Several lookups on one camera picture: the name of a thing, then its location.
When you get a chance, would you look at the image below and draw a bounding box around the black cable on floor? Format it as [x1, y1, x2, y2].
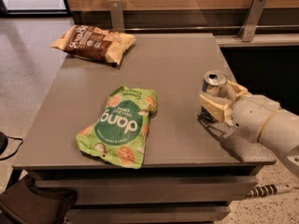
[0, 136, 24, 161]

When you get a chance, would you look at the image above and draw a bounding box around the metal wall bracket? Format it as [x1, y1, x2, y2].
[109, 0, 125, 32]
[238, 0, 267, 42]

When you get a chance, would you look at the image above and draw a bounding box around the left metal wall bracket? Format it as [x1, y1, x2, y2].
[109, 0, 125, 32]

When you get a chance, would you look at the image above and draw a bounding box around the grey side shelf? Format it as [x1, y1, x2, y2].
[215, 34, 299, 48]

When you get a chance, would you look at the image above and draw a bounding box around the dark brown chair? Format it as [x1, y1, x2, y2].
[0, 175, 77, 224]

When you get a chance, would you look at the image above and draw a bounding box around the blue silver redbull can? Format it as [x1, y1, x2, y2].
[200, 70, 228, 122]

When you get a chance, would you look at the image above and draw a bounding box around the right metal wall bracket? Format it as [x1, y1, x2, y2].
[238, 0, 267, 42]

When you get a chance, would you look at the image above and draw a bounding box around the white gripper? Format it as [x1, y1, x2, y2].
[199, 80, 280, 142]

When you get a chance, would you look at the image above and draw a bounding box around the black white striped cable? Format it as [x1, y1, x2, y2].
[247, 182, 295, 199]

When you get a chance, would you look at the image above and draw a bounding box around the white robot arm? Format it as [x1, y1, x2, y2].
[199, 80, 299, 175]

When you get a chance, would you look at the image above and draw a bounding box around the green rice chip bag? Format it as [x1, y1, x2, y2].
[76, 85, 158, 169]

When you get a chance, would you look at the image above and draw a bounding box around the grey drawer cabinet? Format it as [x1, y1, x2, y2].
[13, 34, 274, 224]

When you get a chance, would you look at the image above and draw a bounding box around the brown cream snack bag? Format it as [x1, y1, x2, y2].
[50, 25, 135, 64]

